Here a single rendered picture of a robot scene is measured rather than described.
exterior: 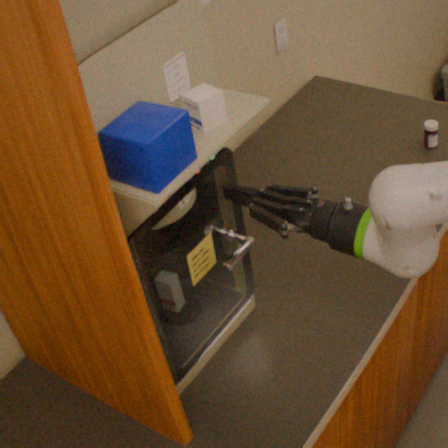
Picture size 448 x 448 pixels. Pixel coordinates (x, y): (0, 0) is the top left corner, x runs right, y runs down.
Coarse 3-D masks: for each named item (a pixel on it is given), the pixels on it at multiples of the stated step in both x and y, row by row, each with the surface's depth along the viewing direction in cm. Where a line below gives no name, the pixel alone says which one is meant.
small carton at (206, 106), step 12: (204, 84) 113; (192, 96) 111; (204, 96) 110; (216, 96) 110; (192, 108) 111; (204, 108) 110; (216, 108) 112; (192, 120) 113; (204, 120) 111; (216, 120) 113; (204, 132) 112
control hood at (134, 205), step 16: (224, 96) 121; (240, 96) 120; (256, 96) 120; (240, 112) 116; (256, 112) 116; (192, 128) 114; (224, 128) 113; (240, 128) 113; (208, 144) 110; (224, 144) 111; (208, 160) 109; (128, 192) 103; (144, 192) 103; (160, 192) 102; (128, 208) 105; (144, 208) 103; (128, 224) 108
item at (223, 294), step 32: (224, 160) 131; (192, 192) 125; (160, 224) 120; (192, 224) 128; (224, 224) 137; (160, 256) 123; (224, 256) 141; (160, 288) 125; (192, 288) 134; (224, 288) 144; (160, 320) 128; (192, 320) 137; (224, 320) 148; (192, 352) 141
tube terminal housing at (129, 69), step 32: (192, 0) 111; (128, 32) 101; (160, 32) 107; (192, 32) 114; (96, 64) 98; (128, 64) 103; (160, 64) 109; (192, 64) 116; (96, 96) 100; (128, 96) 106; (160, 96) 112; (96, 128) 102
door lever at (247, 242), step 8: (232, 232) 140; (232, 240) 141; (240, 240) 139; (248, 240) 137; (240, 248) 136; (248, 248) 137; (232, 256) 135; (240, 256) 136; (224, 264) 134; (232, 264) 134
